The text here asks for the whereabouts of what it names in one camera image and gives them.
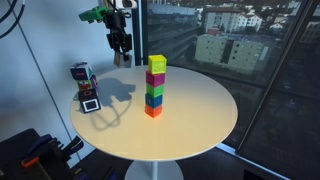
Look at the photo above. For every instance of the orange block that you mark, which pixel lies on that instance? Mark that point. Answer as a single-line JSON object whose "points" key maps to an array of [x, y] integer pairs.
{"points": [[153, 111]]}

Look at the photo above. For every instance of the white table pedestal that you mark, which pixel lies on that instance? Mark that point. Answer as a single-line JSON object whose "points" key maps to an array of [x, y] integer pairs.
{"points": [[154, 170]]}

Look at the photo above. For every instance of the black soft cube letter D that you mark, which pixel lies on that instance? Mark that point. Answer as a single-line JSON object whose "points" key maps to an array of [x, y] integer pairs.
{"points": [[90, 104]]}

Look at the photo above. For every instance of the dark window frame post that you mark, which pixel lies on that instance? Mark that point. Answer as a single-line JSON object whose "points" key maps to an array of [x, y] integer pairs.
{"points": [[137, 40], [276, 76]]}

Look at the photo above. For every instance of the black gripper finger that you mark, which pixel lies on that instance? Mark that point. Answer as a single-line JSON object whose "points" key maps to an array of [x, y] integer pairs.
{"points": [[127, 45], [111, 41]]}

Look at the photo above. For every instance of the black equipment case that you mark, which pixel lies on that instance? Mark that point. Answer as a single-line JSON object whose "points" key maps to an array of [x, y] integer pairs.
{"points": [[20, 160]]}

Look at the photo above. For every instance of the pale apartment building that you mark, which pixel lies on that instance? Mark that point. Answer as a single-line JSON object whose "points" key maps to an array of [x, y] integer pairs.
{"points": [[230, 53]]}

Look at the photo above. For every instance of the green block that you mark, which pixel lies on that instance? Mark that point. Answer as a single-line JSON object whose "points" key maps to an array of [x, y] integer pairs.
{"points": [[155, 90]]}

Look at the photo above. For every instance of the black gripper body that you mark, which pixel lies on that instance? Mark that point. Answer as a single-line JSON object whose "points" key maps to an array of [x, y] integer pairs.
{"points": [[117, 23]]}

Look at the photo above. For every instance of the blue clamp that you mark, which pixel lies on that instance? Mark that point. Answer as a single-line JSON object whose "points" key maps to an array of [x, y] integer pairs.
{"points": [[40, 141]]}

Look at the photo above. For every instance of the gray block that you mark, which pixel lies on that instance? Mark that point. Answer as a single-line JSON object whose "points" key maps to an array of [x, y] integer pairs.
{"points": [[122, 61]]}

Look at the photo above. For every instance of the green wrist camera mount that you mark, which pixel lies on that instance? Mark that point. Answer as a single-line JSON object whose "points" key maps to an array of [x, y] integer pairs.
{"points": [[93, 15]]}

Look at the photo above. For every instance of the blue block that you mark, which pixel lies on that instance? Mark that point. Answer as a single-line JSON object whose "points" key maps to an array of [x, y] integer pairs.
{"points": [[153, 100]]}

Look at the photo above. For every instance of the yellow block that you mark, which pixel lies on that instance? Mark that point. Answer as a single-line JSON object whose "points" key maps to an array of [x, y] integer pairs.
{"points": [[157, 64]]}

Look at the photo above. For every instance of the magenta block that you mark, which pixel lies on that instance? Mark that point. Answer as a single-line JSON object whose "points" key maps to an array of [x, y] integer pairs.
{"points": [[155, 78]]}

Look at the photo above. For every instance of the soft cube with orange face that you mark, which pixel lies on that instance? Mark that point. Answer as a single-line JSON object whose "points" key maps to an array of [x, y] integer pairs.
{"points": [[85, 84]]}

